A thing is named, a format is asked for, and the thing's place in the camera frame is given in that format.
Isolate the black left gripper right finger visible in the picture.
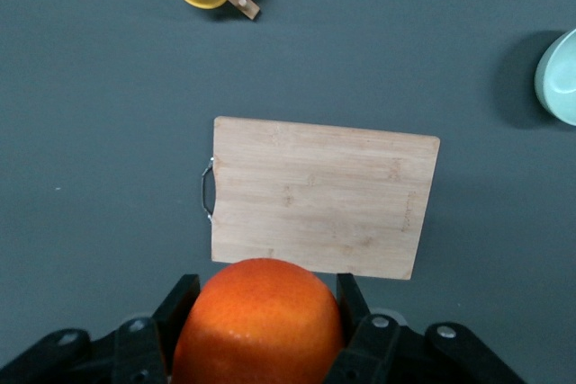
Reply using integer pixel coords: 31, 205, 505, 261
326, 272, 527, 384

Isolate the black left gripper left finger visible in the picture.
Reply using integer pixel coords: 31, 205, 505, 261
0, 273, 202, 384

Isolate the orange fruit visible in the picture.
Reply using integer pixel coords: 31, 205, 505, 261
170, 257, 346, 384

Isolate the wooden cutting board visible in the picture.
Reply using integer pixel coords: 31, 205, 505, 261
200, 115, 441, 281

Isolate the pale green bowl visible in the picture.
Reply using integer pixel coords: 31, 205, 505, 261
534, 28, 576, 127

